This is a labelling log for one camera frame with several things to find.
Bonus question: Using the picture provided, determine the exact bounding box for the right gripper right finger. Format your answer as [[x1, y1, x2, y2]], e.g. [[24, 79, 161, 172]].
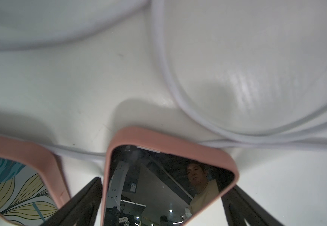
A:
[[221, 186, 283, 226]]

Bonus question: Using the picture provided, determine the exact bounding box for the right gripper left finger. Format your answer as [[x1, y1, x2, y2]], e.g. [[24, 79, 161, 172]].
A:
[[42, 177, 102, 226]]

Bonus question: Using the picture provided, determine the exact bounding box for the white charging cable mint phone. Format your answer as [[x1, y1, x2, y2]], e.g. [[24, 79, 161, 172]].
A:
[[0, 1, 149, 51]]

